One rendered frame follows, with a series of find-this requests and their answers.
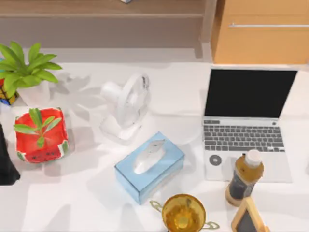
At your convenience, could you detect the white desk fan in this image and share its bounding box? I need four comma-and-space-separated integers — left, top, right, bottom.
99, 72, 151, 141

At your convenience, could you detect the light blue tissue box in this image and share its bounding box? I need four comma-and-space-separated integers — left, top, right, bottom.
114, 131, 186, 205

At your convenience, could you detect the silver laptop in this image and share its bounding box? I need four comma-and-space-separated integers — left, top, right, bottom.
202, 68, 299, 184

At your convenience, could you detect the gold trophy cup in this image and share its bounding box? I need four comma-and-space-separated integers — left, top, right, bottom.
149, 194, 220, 232

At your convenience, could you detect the open wooden shelf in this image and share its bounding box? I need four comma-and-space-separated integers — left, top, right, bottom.
0, 0, 218, 58

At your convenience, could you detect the brown bottle with white cap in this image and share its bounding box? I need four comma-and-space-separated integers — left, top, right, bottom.
225, 149, 265, 206

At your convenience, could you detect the red watermelon plant pot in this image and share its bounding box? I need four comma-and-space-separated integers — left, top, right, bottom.
13, 107, 70, 164

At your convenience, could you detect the wooden cupboard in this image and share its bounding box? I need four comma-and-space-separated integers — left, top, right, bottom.
210, 0, 309, 65

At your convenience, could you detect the green plant in white pot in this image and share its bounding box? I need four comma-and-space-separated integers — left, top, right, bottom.
0, 41, 63, 106

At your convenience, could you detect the wooden framed blackboard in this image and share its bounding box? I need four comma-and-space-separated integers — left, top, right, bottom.
231, 196, 270, 232

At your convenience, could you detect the colourful puzzle cube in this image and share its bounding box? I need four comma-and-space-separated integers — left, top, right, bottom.
0, 57, 20, 106

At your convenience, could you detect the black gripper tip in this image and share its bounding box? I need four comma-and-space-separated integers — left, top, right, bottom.
0, 123, 21, 186

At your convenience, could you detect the long metal handle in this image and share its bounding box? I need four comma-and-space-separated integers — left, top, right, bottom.
228, 23, 309, 29

